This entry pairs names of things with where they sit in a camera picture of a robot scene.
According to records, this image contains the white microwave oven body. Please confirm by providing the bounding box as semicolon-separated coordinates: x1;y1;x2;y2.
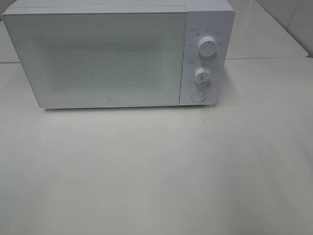
2;0;235;109

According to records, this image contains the white microwave door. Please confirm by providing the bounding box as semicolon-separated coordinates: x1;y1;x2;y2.
4;13;186;108

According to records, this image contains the round white door button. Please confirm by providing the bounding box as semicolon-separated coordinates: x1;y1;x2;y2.
191;91;206;102

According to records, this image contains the white microwave knob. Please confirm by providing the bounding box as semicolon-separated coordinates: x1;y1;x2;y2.
197;35;217;57
194;68;212;86

